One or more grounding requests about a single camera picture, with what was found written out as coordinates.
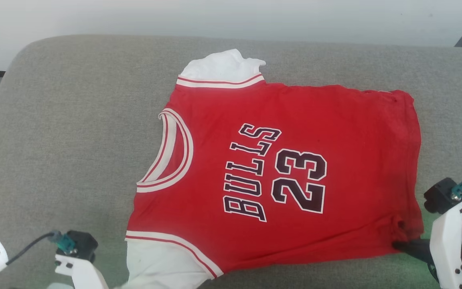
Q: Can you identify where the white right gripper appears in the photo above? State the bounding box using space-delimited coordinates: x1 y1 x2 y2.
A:
392 198 462 289

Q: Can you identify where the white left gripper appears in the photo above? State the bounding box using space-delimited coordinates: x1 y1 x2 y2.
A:
55 254 109 289

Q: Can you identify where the red Bulls basketball jersey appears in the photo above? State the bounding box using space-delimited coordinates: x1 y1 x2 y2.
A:
124 49 425 289

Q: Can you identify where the grey fabric sofa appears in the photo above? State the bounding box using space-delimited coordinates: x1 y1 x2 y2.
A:
0 34 462 289

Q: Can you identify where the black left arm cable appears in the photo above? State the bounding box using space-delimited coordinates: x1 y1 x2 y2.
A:
0 230 75 289

